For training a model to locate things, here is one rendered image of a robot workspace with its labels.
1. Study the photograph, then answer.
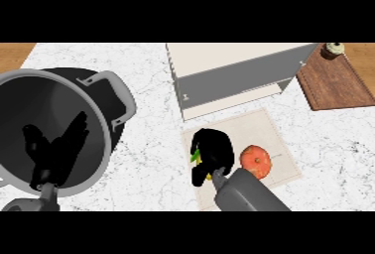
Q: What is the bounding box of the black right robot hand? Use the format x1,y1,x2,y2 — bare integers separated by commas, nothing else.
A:
189,127,236,189

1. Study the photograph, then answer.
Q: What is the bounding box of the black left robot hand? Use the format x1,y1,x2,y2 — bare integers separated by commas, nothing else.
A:
21,110,92,192

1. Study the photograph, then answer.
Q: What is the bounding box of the yellow lemon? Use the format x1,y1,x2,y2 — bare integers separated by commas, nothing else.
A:
189,148,214,182

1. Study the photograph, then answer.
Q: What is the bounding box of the beige placemat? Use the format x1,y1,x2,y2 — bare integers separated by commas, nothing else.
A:
180,107,303,211

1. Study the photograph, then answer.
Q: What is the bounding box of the grey and cream tiered shelf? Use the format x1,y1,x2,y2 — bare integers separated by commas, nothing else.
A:
164,43,322,122

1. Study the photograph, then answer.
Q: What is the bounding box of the large black cooking pot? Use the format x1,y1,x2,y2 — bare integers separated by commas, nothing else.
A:
0,66,139,198

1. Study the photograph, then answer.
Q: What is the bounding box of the orange round fruit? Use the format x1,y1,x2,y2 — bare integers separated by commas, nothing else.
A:
239,144,275,181

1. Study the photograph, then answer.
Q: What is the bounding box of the brown wooden cutting board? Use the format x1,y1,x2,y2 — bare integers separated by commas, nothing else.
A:
294,43,375,112

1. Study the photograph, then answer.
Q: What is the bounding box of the dark cupcake with pale topping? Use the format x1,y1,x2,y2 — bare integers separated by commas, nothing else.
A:
319,43,346,61

